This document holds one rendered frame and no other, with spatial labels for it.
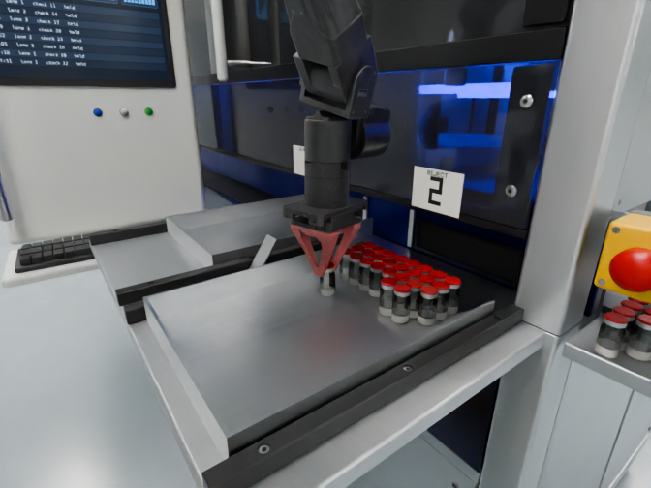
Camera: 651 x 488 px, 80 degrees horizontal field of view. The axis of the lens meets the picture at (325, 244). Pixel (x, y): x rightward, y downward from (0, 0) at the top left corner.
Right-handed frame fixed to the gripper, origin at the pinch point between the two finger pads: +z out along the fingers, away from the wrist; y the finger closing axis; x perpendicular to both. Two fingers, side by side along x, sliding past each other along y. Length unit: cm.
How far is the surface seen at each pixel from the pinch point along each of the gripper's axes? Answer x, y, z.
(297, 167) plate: 26.3, 23.0, -7.8
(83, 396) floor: 124, -1, 94
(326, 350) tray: -8.5, -10.2, 4.2
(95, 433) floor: 101, -6, 94
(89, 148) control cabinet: 79, 2, -9
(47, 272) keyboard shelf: 61, -17, 13
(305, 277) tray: 5.8, 2.4, 4.3
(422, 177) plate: -6.5, 14.2, -11.3
